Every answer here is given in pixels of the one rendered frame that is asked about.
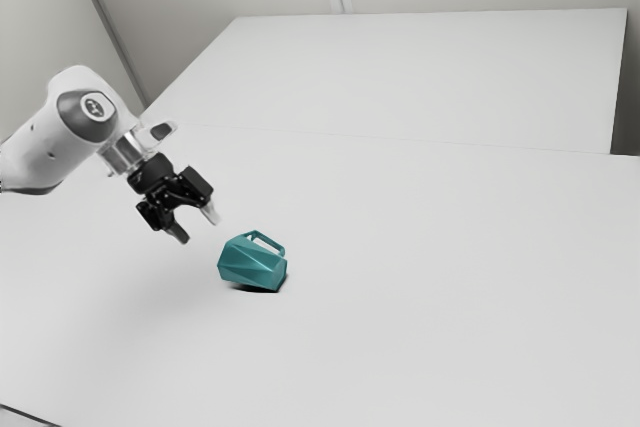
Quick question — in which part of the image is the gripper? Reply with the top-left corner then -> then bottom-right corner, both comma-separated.
126,153 -> 222,245

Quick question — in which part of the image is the teal faceted mug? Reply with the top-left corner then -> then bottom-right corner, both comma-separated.
216,229 -> 289,294

